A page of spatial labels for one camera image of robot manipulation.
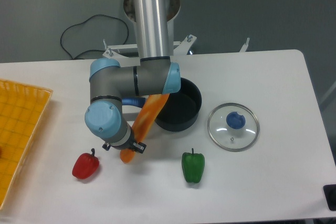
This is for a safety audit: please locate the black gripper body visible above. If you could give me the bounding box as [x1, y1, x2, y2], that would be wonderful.
[105, 138, 136, 151]

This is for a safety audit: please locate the orange toy baguette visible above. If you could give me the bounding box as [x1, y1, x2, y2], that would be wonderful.
[120, 93, 171, 164]

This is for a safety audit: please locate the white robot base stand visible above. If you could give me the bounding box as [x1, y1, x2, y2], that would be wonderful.
[102, 0, 197, 59]

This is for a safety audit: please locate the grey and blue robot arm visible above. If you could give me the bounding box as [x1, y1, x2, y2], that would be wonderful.
[85, 0, 181, 153]

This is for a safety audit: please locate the glass lid with blue knob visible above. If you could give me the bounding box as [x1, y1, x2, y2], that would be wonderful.
[207, 102, 260, 152]

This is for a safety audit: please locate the red toy bell pepper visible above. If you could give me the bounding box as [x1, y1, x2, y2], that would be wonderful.
[72, 148, 100, 179]

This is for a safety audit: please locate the green toy bell pepper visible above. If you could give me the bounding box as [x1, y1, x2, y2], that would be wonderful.
[181, 148, 205, 184]

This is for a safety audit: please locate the yellow plastic basket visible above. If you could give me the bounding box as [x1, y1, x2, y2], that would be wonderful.
[1, 79, 53, 208]

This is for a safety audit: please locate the black object at table corner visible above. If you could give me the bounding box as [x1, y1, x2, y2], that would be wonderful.
[323, 184, 336, 211]

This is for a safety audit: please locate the dark pot with blue handle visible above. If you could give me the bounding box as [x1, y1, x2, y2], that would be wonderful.
[121, 77, 203, 132]

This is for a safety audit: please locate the black cable on floor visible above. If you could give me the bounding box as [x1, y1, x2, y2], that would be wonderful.
[60, 14, 130, 60]

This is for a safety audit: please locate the white bracket behind table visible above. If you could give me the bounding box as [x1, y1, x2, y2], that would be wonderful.
[239, 37, 250, 52]

